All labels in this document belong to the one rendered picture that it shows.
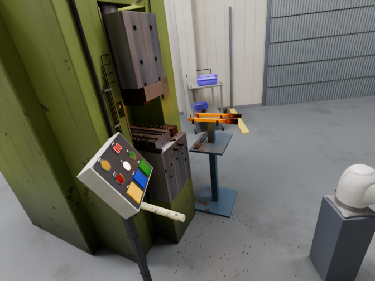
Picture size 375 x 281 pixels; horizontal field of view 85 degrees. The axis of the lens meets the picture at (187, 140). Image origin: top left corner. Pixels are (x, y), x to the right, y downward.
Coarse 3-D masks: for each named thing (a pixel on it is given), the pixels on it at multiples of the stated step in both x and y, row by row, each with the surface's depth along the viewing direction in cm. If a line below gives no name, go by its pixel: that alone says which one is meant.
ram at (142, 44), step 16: (112, 16) 109; (128, 16) 109; (144, 16) 120; (112, 32) 113; (128, 32) 110; (144, 32) 121; (112, 48) 118; (128, 48) 113; (144, 48) 123; (128, 64) 117; (144, 64) 124; (160, 64) 139; (128, 80) 123; (144, 80) 126
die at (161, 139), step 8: (136, 128) 166; (144, 128) 166; (152, 128) 164; (152, 136) 151; (160, 136) 149; (168, 136) 157; (136, 144) 152; (144, 144) 149; (152, 144) 145; (160, 144) 149
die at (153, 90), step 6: (150, 84) 132; (156, 84) 137; (126, 90) 134; (132, 90) 131; (138, 90) 129; (144, 90) 127; (150, 90) 132; (156, 90) 138; (162, 90) 144; (126, 96) 136; (132, 96) 134; (138, 96) 131; (144, 96) 129; (150, 96) 133; (156, 96) 139
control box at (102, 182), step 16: (112, 144) 98; (128, 144) 109; (96, 160) 83; (112, 160) 91; (128, 160) 102; (144, 160) 114; (80, 176) 80; (96, 176) 80; (112, 176) 86; (128, 176) 95; (96, 192) 84; (112, 192) 83; (144, 192) 98; (128, 208) 87
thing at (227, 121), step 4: (196, 120) 173; (200, 120) 172; (204, 120) 170; (208, 120) 169; (212, 120) 167; (220, 120) 164; (224, 120) 163; (228, 120) 163; (232, 120) 161; (236, 120) 160; (236, 124) 161
